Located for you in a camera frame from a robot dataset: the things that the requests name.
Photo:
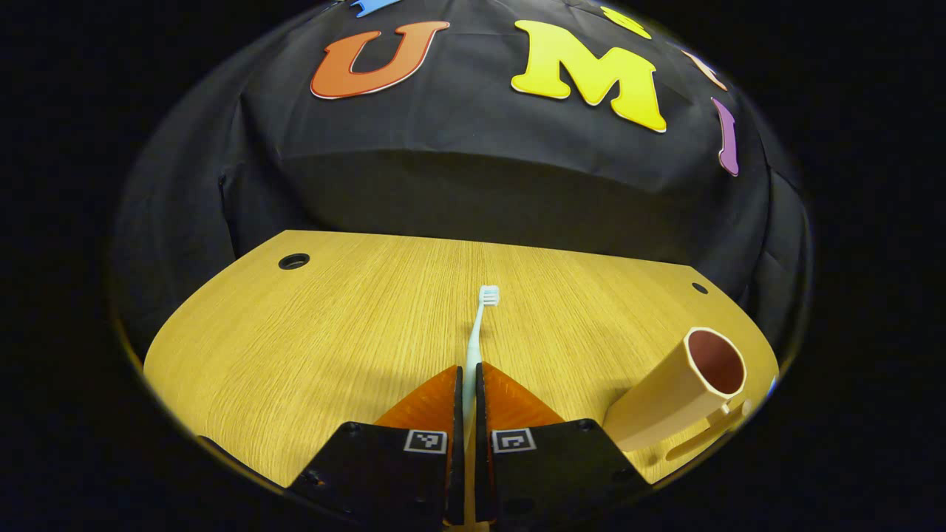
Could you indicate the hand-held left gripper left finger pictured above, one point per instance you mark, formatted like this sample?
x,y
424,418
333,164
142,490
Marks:
x,y
456,473

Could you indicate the white toothbrush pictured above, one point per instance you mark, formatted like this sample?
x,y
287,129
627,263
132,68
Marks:
x,y
475,340

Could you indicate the black backdrop cloth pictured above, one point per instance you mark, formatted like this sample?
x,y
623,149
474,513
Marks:
x,y
480,170

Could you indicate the wooden desktop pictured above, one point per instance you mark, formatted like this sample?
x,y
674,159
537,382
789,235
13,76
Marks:
x,y
332,347

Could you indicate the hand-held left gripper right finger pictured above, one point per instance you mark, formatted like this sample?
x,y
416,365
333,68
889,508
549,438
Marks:
x,y
482,480

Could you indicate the beige cup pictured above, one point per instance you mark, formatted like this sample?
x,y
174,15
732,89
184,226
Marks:
x,y
665,399

